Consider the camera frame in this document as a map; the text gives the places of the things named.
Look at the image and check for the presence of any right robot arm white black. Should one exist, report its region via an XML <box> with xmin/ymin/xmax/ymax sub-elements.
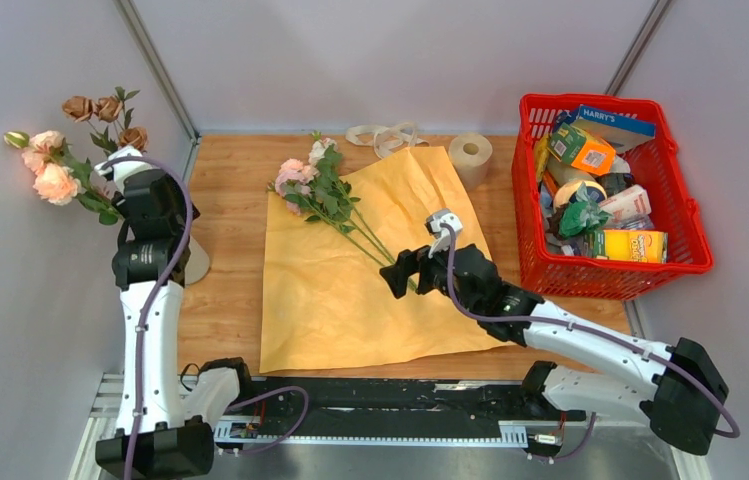
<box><xmin>379</xmin><ymin>245</ymin><xmax>740</xmax><ymax>456</ymax></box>

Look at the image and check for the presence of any blue Harry's box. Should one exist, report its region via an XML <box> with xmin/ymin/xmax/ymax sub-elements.
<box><xmin>566</xmin><ymin>105</ymin><xmax>657</xmax><ymax>154</ymax></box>

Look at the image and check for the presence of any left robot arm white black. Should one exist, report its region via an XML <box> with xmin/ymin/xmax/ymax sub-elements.
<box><xmin>94</xmin><ymin>168</ymin><xmax>256</xmax><ymax>479</ymax></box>

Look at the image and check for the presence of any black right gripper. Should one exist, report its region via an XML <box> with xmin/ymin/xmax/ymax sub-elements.
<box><xmin>380</xmin><ymin>234</ymin><xmax>482</xmax><ymax>317</ymax></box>

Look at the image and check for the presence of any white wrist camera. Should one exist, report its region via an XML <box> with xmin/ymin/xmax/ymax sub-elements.
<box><xmin>93</xmin><ymin>146</ymin><xmax>152</xmax><ymax>193</ymax></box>
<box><xmin>425</xmin><ymin>208</ymin><xmax>463</xmax><ymax>258</ymax></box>

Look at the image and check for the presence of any white ribbon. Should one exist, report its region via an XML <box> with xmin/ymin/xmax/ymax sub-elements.
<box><xmin>345</xmin><ymin>122</ymin><xmax>429</xmax><ymax>159</ymax></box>

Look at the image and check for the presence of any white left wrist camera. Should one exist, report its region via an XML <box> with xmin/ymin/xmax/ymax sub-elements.
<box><xmin>93</xmin><ymin>146</ymin><xmax>152</xmax><ymax>193</ymax></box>

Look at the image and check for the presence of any red plastic shopping basket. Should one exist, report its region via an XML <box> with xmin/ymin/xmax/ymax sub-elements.
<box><xmin>511</xmin><ymin>93</ymin><xmax>714</xmax><ymax>300</ymax></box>

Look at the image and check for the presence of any round yellow white container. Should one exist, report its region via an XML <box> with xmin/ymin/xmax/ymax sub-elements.
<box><xmin>552</xmin><ymin>180</ymin><xmax>608</xmax><ymax>210</ymax></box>

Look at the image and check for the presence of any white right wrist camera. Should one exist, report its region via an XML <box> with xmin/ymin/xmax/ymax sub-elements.
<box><xmin>425</xmin><ymin>208</ymin><xmax>463</xmax><ymax>258</ymax></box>

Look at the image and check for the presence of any aluminium frame rail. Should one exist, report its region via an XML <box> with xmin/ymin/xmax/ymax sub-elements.
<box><xmin>69</xmin><ymin>374</ymin><xmax>713</xmax><ymax>480</ymax></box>

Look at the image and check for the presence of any peach rose stem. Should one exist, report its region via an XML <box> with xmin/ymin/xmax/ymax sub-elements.
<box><xmin>3</xmin><ymin>130</ymin><xmax>122</xmax><ymax>226</ymax></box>

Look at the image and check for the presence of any artificial flower bunch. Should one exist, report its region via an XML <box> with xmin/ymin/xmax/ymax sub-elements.
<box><xmin>266</xmin><ymin>131</ymin><xmax>396</xmax><ymax>268</ymax></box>

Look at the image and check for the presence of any green orange carton box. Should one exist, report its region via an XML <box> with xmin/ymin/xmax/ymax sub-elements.
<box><xmin>549</xmin><ymin>124</ymin><xmax>616</xmax><ymax>176</ymax></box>

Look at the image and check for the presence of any orange wrapping paper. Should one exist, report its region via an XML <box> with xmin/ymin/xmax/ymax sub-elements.
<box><xmin>260</xmin><ymin>146</ymin><xmax>497</xmax><ymax>373</ymax></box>

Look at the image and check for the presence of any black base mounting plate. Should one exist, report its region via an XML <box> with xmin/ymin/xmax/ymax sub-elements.
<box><xmin>214</xmin><ymin>376</ymin><xmax>587</xmax><ymax>441</ymax></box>

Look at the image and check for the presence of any brown rose stem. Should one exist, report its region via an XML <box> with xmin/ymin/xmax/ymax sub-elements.
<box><xmin>61</xmin><ymin>86</ymin><xmax>149</xmax><ymax>155</ymax></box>

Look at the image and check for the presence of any beige cylindrical vase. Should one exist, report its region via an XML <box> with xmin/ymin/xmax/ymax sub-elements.
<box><xmin>185</xmin><ymin>236</ymin><xmax>211</xmax><ymax>286</ymax></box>

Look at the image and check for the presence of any green crumpled bag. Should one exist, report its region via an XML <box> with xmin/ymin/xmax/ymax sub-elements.
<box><xmin>556</xmin><ymin>201</ymin><xmax>610</xmax><ymax>239</ymax></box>

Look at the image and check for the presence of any yellow orange snack box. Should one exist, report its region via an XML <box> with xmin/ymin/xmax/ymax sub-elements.
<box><xmin>585</xmin><ymin>229</ymin><xmax>668</xmax><ymax>264</ymax></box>

